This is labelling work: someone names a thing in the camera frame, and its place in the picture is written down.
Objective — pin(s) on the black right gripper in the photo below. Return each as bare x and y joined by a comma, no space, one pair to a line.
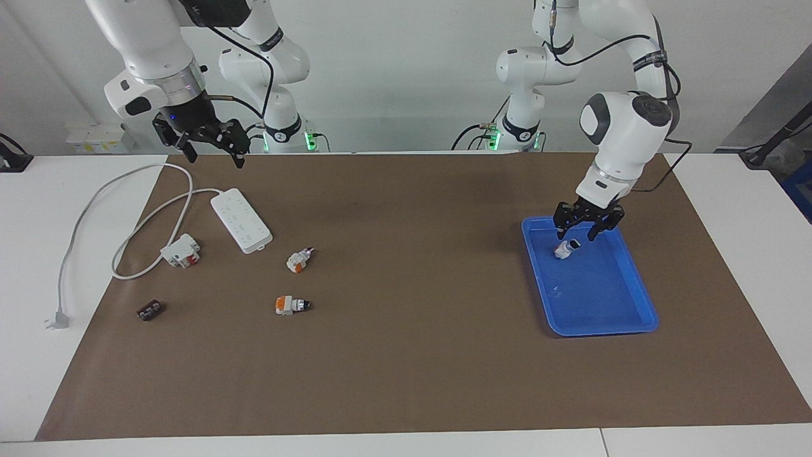
193,114

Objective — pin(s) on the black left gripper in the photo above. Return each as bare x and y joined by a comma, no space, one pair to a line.
595,212

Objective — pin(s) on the orange white rotary switch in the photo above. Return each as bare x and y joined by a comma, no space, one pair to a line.
287,305
297,261
564,251

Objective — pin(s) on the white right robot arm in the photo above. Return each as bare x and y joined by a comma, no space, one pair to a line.
152,38

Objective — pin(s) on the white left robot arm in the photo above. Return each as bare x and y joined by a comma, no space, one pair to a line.
628,127

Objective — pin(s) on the blue plastic tray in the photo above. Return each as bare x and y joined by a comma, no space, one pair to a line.
602,298

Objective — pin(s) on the white power strip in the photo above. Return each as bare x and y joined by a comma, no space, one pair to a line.
242,220

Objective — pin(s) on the white box stack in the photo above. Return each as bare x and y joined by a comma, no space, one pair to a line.
95,136

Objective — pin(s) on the small black terminal block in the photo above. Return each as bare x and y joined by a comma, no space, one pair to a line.
150,310

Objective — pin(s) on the black table clamp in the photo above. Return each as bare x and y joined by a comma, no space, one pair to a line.
13,160

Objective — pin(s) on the black stand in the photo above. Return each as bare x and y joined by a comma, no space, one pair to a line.
777,136

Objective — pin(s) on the blue crate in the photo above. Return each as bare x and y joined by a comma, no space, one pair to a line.
800,190

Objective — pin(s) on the brown paper table mat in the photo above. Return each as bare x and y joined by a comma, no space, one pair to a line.
412,355

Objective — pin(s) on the white red switch block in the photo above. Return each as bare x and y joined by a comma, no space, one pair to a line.
181,249

